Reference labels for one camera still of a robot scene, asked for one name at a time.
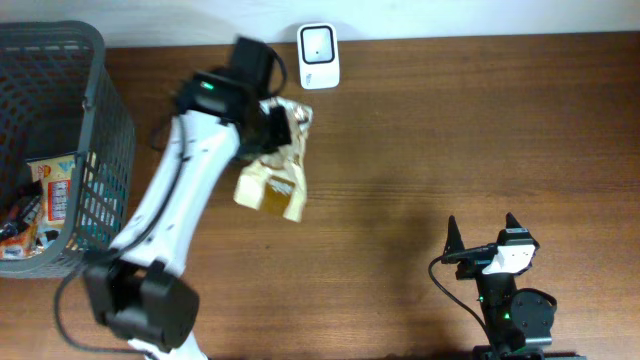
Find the beige cookie pouch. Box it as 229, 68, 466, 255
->
234, 97, 313, 222

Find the dark red snack packet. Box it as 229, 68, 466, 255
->
1, 181, 42, 241

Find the yellow snack bag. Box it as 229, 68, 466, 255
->
27, 154, 75, 233

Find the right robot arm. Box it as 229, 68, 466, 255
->
434, 213, 581, 360

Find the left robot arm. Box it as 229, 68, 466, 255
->
78, 37, 291, 359

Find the orange snack packet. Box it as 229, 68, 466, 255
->
1, 225, 39, 260

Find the grey plastic mesh basket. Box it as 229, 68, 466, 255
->
1, 21, 136, 278

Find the white barcode scanner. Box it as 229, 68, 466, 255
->
297, 23, 340, 90

